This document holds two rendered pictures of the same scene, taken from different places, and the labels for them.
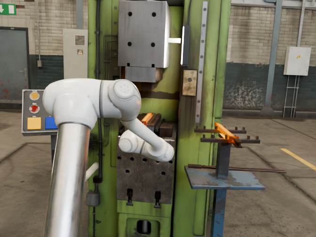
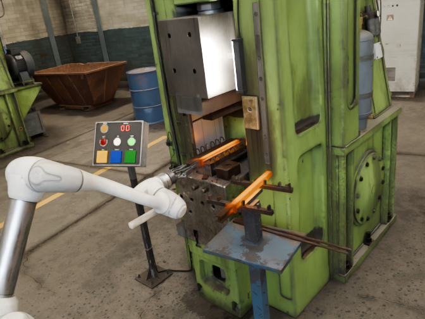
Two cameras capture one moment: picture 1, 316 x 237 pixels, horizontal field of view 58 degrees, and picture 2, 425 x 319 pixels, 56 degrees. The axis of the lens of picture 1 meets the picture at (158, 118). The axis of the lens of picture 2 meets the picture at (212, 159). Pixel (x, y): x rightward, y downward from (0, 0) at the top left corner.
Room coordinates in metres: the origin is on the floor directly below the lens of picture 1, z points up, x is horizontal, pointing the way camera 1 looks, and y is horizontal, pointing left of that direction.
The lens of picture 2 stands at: (0.22, -1.26, 1.83)
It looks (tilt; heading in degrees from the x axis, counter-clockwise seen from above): 21 degrees down; 38
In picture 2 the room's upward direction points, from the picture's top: 7 degrees counter-clockwise
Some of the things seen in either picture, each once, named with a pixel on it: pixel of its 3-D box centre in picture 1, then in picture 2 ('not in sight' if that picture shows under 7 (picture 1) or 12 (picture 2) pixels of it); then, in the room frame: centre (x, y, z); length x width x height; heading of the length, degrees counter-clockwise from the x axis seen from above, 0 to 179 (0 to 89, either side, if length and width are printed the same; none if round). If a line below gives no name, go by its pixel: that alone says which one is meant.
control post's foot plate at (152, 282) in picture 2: not in sight; (152, 271); (1.83, 0.69, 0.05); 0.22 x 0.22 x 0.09; 83
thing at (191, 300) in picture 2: not in sight; (212, 303); (1.80, 0.13, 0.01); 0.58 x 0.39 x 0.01; 83
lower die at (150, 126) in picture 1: (144, 122); (221, 154); (2.05, 0.10, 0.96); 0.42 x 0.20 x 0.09; 173
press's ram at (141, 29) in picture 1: (153, 37); (215, 52); (2.05, 0.06, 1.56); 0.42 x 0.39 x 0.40; 173
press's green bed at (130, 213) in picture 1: (148, 212); (241, 256); (2.05, 0.04, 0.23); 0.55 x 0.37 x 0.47; 173
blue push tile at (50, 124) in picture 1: (51, 123); (116, 156); (1.70, 0.65, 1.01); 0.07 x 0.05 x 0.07; 108
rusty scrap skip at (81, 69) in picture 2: not in sight; (81, 87); (5.60, 6.32, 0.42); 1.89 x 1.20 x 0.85; 94
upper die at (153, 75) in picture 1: (146, 73); (214, 96); (2.05, 0.10, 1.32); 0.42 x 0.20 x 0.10; 173
